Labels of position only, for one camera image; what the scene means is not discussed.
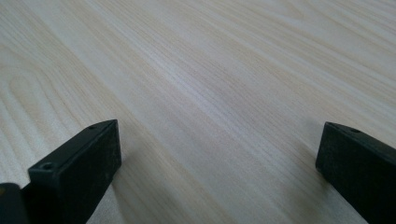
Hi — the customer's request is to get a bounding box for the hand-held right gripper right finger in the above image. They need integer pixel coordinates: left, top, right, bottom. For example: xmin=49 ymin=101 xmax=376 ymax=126
xmin=315 ymin=121 xmax=396 ymax=224

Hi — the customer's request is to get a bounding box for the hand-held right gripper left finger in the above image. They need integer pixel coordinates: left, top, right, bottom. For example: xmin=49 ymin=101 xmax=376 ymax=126
xmin=21 ymin=119 xmax=122 ymax=224

